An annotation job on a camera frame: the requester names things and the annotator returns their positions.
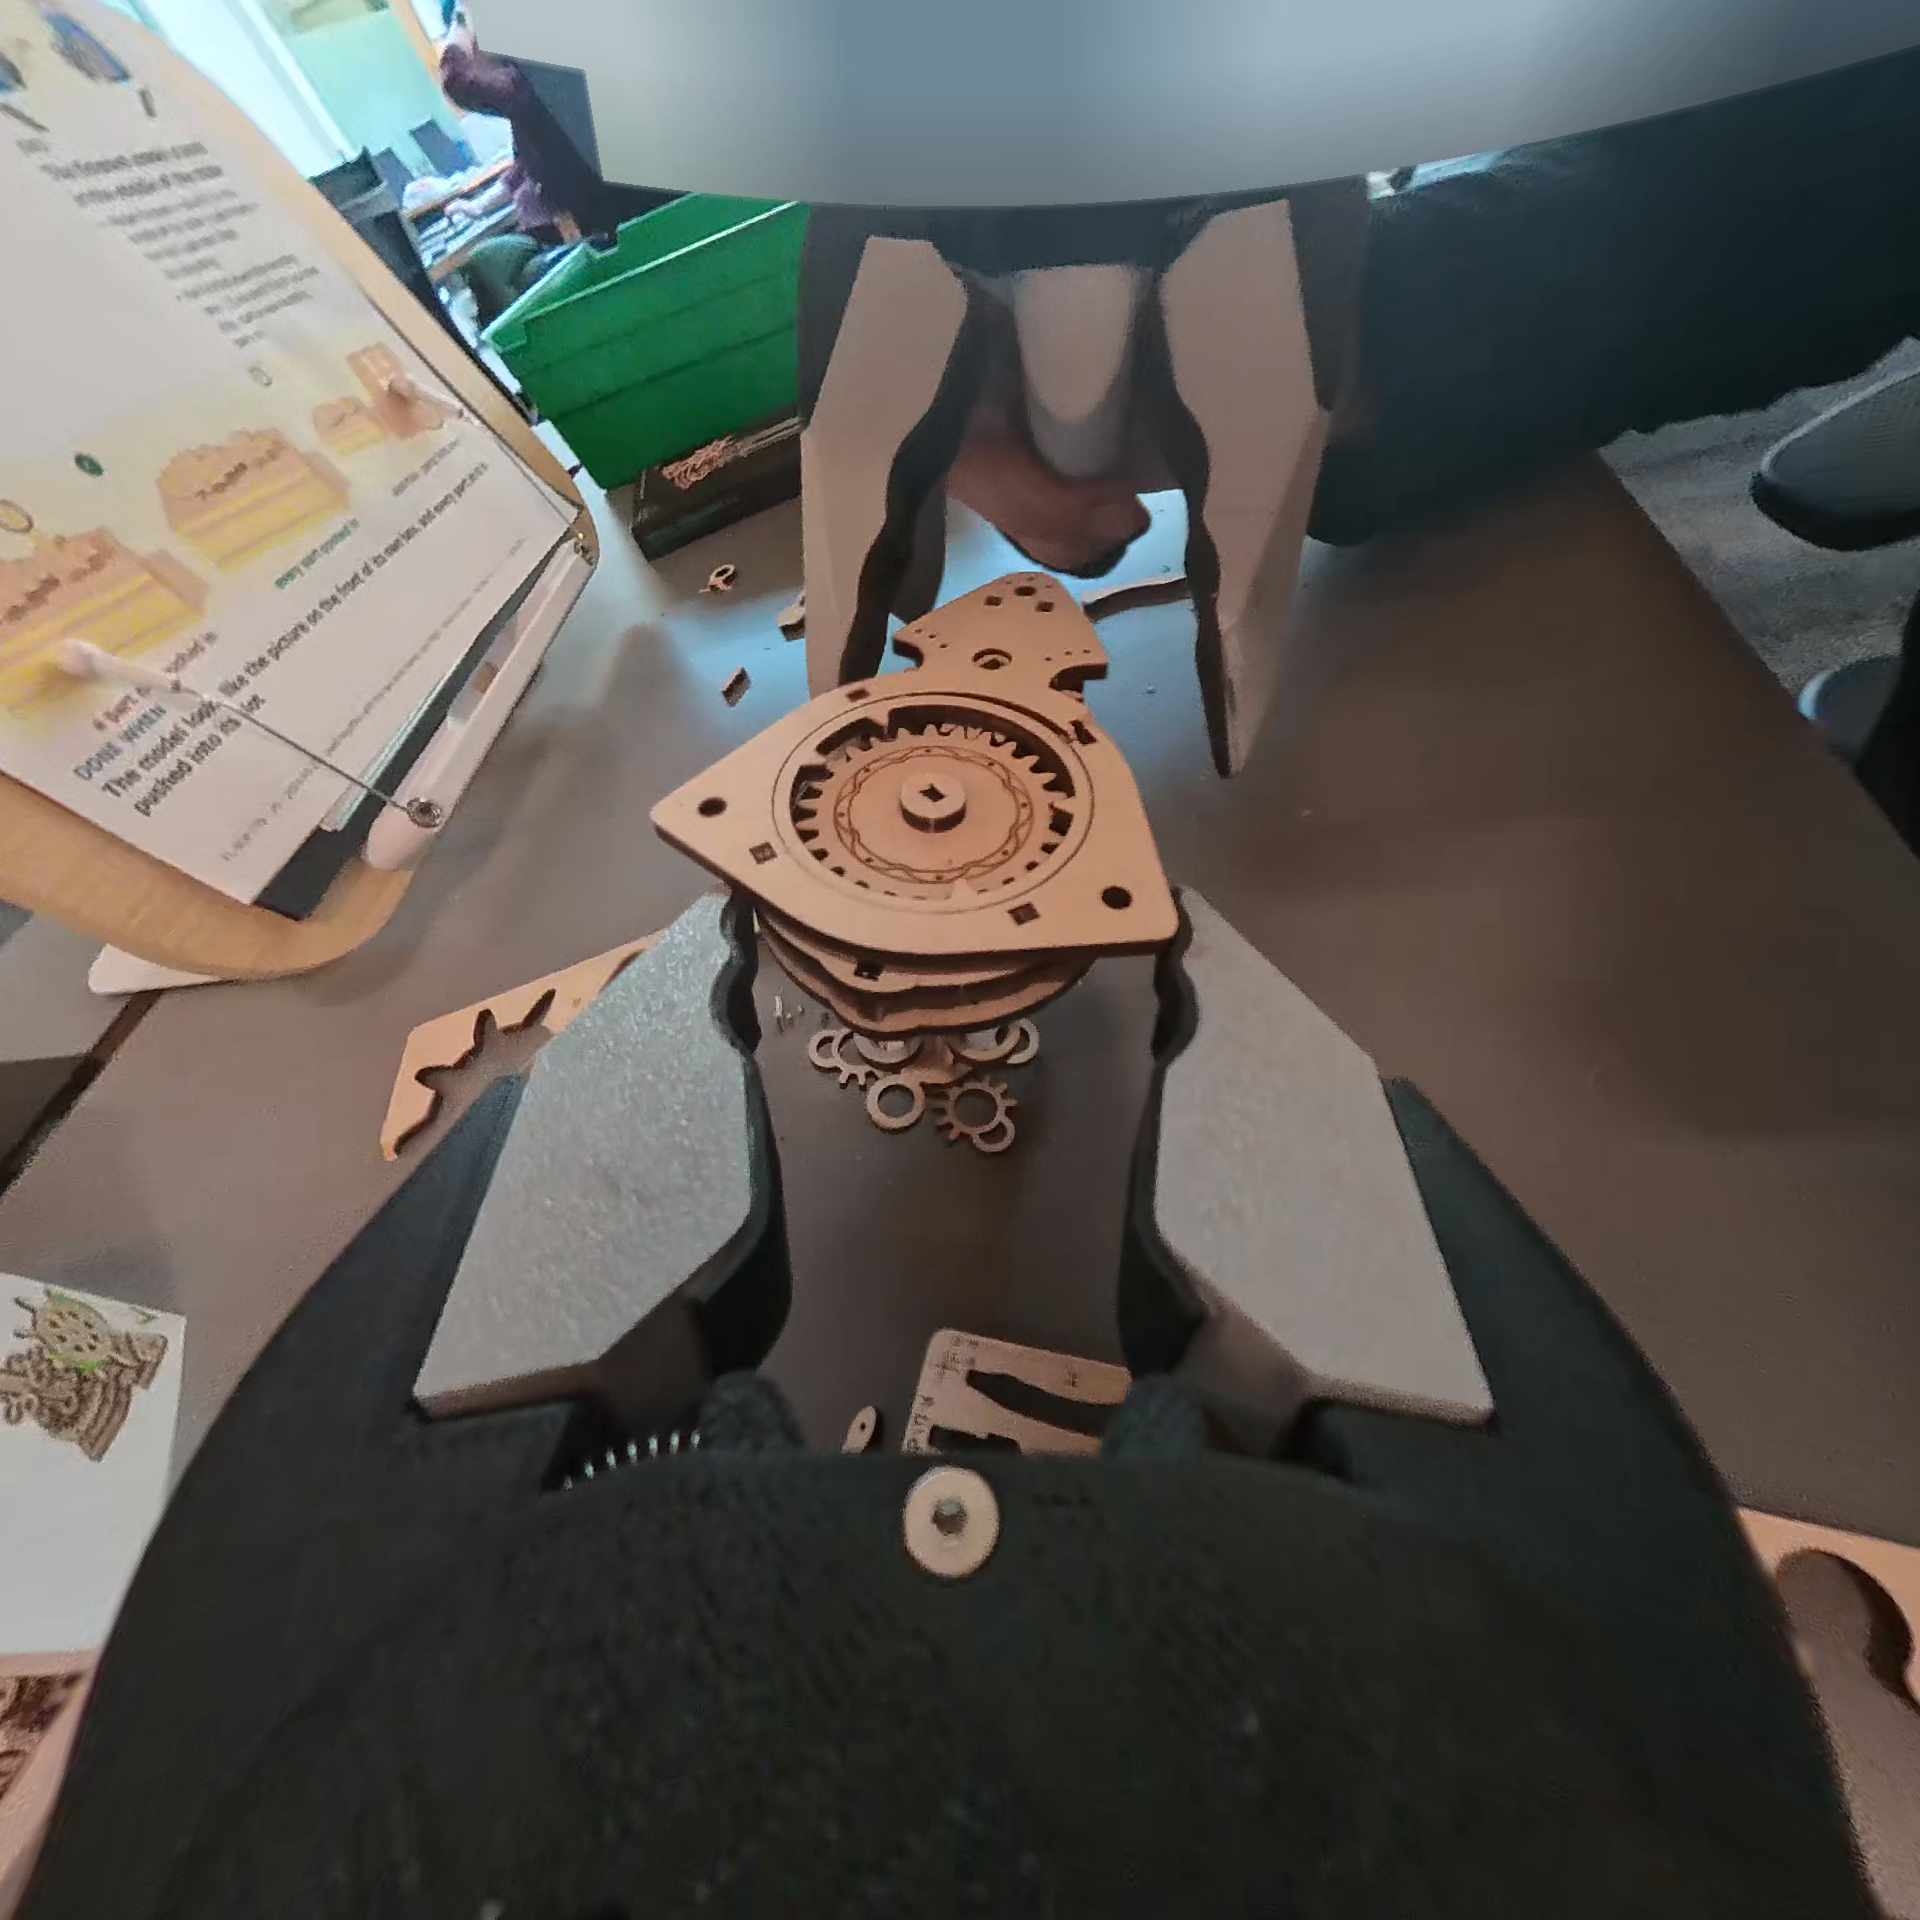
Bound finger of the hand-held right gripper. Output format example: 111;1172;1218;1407
799;232;972;707
1155;194;1337;783

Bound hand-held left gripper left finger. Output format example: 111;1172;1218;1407
412;892;788;1420

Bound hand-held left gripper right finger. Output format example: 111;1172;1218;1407
1118;887;1498;1425

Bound wooden gear model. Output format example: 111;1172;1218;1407
650;570;1182;1150

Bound wooden parts sheet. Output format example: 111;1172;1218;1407
1740;1506;1920;1712

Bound person's right forearm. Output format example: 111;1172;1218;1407
1303;129;1920;548

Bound black model box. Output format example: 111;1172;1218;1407
630;420;806;561

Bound person's right hand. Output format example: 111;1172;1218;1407
951;406;1155;578

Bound green plastic bin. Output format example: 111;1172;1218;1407
481;194;812;491

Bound jagged wooden sheet strip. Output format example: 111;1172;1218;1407
379;930;670;1161

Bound instruction sheet on wooden stand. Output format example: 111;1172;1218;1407
0;0;602;993

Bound folded instruction leaflet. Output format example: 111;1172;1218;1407
0;1272;189;1802

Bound printed instruction sheets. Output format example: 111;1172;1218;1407
0;0;578;903

